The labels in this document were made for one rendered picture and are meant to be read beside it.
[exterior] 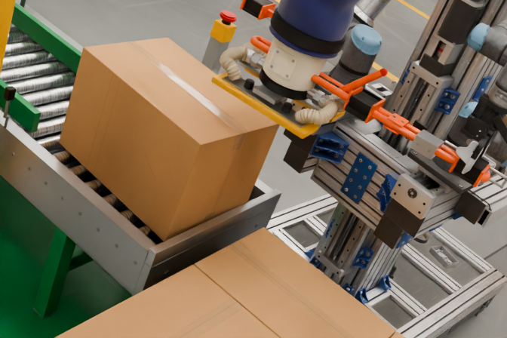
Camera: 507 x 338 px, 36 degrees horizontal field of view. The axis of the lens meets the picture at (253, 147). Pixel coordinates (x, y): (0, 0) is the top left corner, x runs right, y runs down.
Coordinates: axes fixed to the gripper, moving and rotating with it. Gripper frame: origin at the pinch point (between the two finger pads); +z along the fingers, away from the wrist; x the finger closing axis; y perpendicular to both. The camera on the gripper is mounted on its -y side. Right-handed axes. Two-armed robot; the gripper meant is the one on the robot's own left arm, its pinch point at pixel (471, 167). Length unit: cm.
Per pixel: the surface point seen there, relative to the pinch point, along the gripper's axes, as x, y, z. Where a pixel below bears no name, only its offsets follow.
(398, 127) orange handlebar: 3.7, 22.5, -0.6
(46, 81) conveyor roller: -15, 165, 72
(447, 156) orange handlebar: 3.4, 6.8, -0.4
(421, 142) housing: 3.8, 14.8, -0.3
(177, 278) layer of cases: 30, 57, 71
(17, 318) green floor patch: 38, 107, 126
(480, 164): 0.4, -1.6, -2.3
